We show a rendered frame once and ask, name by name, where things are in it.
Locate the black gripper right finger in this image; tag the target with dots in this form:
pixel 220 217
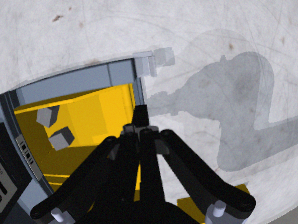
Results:
pixel 221 202

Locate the grey metal block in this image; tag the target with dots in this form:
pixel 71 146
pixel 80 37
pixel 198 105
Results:
pixel 61 138
pixel 48 116

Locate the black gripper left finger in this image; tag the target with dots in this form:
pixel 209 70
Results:
pixel 76 195

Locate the dark blue-grey metal shelf rack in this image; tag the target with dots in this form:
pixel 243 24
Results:
pixel 93 77

